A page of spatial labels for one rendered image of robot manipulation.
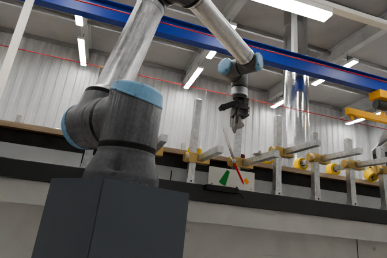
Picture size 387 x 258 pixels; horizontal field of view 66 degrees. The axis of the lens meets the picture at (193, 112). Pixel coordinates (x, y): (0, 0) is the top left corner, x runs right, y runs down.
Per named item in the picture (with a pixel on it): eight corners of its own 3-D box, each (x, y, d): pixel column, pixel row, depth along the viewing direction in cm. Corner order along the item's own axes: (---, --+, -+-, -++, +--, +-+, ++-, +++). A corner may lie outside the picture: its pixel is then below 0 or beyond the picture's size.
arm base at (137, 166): (173, 191, 75) (178, 152, 78) (108, 179, 62) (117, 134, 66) (129, 189, 88) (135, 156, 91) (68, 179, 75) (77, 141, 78)
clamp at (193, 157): (209, 164, 154) (211, 155, 155) (185, 160, 150) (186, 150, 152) (205, 166, 159) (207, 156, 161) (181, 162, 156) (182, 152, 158)
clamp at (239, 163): (253, 169, 160) (253, 159, 162) (230, 165, 157) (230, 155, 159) (248, 170, 165) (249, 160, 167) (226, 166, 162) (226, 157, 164)
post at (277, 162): (281, 198, 161) (281, 114, 177) (275, 197, 160) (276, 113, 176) (277, 198, 164) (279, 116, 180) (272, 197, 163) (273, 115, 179)
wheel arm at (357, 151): (364, 154, 149) (363, 147, 151) (357, 153, 149) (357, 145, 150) (302, 166, 195) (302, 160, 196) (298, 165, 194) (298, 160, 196)
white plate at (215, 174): (254, 192, 156) (254, 173, 160) (208, 185, 150) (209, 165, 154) (253, 192, 157) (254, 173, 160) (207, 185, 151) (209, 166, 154)
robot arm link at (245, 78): (228, 67, 169) (237, 74, 177) (227, 87, 165) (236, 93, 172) (243, 63, 164) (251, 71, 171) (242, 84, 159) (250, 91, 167)
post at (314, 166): (321, 214, 165) (318, 131, 181) (315, 213, 164) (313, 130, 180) (317, 213, 168) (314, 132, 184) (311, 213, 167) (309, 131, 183)
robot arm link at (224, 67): (234, 53, 153) (246, 64, 162) (216, 59, 160) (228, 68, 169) (233, 69, 150) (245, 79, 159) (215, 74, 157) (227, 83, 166)
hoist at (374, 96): (396, 116, 557) (393, 92, 573) (382, 112, 548) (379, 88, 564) (384, 120, 581) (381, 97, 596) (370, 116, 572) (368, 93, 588)
